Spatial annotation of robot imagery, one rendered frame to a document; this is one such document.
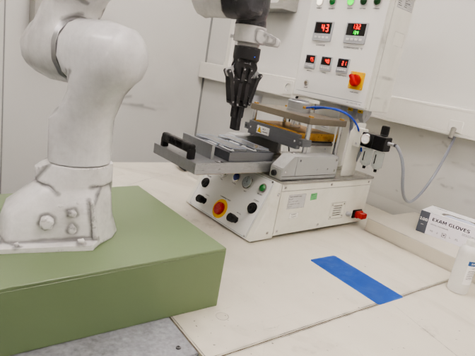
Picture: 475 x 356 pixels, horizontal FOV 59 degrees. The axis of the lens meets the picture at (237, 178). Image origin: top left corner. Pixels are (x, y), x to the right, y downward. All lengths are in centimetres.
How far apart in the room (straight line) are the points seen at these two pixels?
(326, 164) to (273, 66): 114
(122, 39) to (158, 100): 212
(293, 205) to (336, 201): 21
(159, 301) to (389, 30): 106
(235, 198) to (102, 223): 56
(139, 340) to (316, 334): 34
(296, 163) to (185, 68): 177
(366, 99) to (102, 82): 92
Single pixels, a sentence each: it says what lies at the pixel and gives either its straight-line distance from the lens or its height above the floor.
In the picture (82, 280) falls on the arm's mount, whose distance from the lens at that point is 72.
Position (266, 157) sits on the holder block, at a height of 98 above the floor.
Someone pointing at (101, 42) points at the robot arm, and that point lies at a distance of 71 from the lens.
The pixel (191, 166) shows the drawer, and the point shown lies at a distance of 108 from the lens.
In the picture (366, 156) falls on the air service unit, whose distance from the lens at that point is 140.
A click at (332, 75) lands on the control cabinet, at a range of 151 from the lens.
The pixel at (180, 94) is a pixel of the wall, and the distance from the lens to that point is 288.
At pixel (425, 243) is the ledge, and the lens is 144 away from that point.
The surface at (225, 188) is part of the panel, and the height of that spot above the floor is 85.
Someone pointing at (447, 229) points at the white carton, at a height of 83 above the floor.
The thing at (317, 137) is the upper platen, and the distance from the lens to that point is 136.
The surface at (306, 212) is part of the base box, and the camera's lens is 132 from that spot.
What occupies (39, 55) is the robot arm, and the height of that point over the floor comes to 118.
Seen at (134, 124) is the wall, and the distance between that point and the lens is 278.
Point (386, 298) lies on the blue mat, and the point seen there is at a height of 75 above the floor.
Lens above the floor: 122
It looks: 15 degrees down
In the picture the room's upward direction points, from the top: 10 degrees clockwise
